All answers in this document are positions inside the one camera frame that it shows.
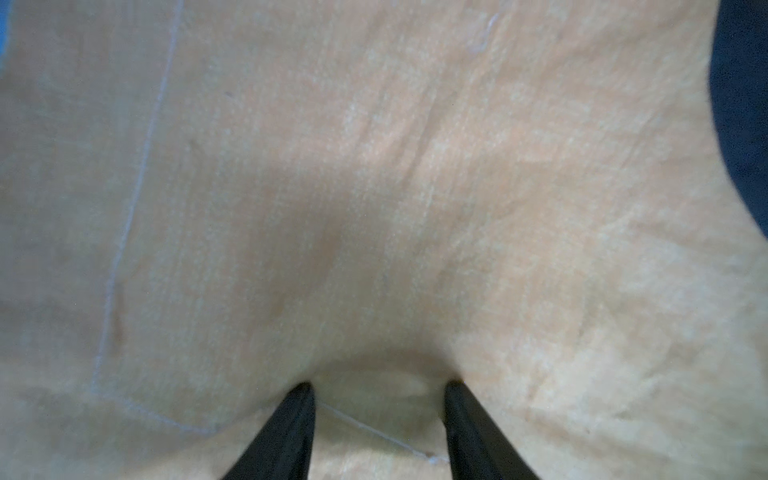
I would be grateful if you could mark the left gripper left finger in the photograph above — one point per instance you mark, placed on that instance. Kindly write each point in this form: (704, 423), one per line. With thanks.
(282, 449)

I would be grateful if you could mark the yellow printed pillowcase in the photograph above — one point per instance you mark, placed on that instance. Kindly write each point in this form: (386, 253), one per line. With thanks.
(204, 203)

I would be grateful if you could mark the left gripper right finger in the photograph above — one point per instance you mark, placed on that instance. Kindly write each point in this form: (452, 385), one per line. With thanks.
(477, 448)

